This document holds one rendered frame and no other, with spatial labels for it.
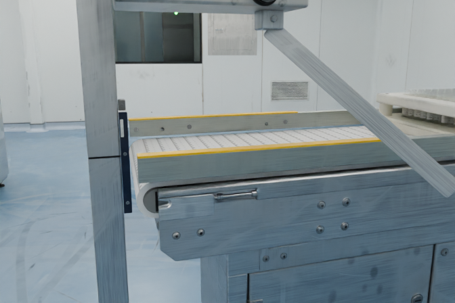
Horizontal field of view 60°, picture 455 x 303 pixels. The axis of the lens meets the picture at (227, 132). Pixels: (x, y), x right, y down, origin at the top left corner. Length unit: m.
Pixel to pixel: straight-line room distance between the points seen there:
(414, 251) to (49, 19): 5.25
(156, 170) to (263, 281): 0.27
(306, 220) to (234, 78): 5.06
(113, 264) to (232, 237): 0.37
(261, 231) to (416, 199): 0.25
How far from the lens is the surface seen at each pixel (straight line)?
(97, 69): 0.75
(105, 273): 0.87
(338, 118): 0.88
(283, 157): 0.53
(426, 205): 0.69
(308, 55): 0.51
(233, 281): 0.63
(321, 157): 0.55
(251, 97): 5.67
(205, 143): 0.70
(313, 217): 0.58
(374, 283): 0.77
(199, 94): 5.53
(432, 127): 0.80
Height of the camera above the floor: 1.02
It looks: 12 degrees down
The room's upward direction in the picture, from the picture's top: straight up
